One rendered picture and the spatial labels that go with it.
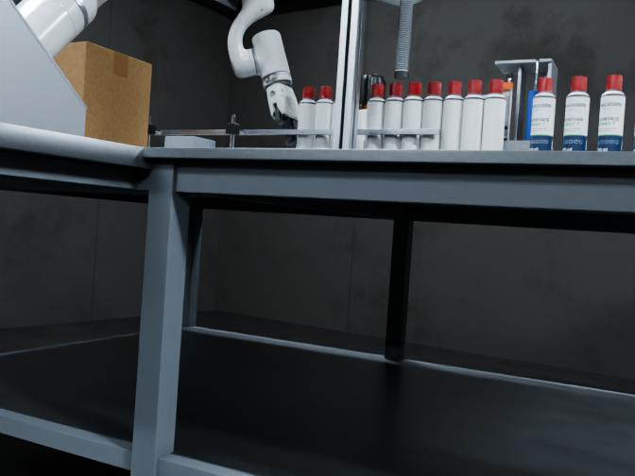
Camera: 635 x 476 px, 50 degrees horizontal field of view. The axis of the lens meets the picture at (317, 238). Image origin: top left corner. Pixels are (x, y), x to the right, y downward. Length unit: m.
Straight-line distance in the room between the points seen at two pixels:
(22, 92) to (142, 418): 0.66
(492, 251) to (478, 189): 3.17
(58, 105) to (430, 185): 0.74
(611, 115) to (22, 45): 1.23
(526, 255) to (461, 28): 1.47
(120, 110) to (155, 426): 0.87
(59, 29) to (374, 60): 3.44
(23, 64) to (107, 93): 0.52
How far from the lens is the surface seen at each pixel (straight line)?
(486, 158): 1.07
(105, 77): 1.89
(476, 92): 1.76
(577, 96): 1.70
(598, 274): 4.11
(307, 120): 1.91
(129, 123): 1.94
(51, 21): 1.56
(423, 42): 4.66
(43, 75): 1.42
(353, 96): 1.71
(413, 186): 1.14
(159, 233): 1.39
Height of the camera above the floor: 0.69
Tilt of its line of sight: 1 degrees down
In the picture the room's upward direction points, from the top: 4 degrees clockwise
